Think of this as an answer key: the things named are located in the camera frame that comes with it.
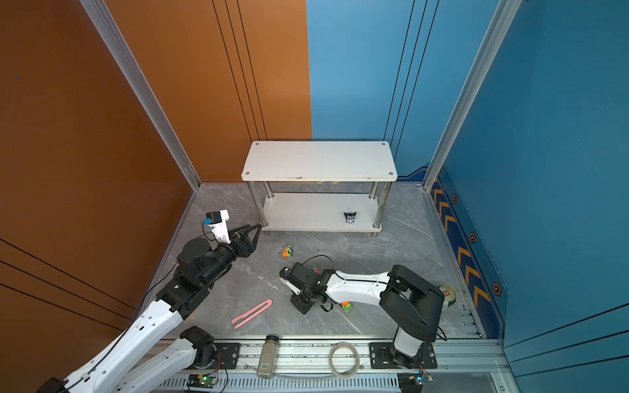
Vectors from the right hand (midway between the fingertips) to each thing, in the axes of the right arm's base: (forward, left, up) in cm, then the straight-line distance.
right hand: (296, 300), depth 84 cm
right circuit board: (-23, -35, -3) cm, 42 cm away
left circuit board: (-22, +26, -2) cm, 35 cm away
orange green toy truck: (-3, -17, +2) cm, 18 cm away
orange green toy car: (+18, +5, +2) cm, 19 cm away
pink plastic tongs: (-1, +9, 0) cm, 9 cm away
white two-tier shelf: (+33, +8, +34) cm, 48 cm away
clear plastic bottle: (-17, +7, +4) cm, 19 cm away
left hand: (+13, +10, +27) cm, 32 cm away
